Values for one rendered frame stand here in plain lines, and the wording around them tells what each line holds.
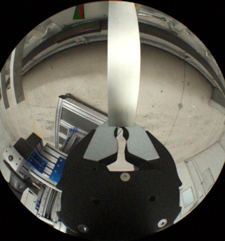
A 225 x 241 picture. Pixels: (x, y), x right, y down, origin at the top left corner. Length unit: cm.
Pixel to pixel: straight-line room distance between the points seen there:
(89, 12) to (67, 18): 7
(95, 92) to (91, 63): 37
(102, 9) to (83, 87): 89
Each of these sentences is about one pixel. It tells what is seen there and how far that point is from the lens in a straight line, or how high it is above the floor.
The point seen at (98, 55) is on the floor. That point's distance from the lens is 101.
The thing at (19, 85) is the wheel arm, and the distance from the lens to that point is 25.
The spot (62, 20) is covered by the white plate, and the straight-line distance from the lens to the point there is 35.
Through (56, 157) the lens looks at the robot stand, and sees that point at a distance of 57.
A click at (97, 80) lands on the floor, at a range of 96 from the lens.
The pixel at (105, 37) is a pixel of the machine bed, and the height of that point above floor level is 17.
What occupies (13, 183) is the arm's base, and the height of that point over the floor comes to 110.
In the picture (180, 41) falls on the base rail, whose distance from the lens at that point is 44.
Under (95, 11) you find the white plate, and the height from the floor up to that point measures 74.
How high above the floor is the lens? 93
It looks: 59 degrees down
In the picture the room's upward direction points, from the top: 174 degrees counter-clockwise
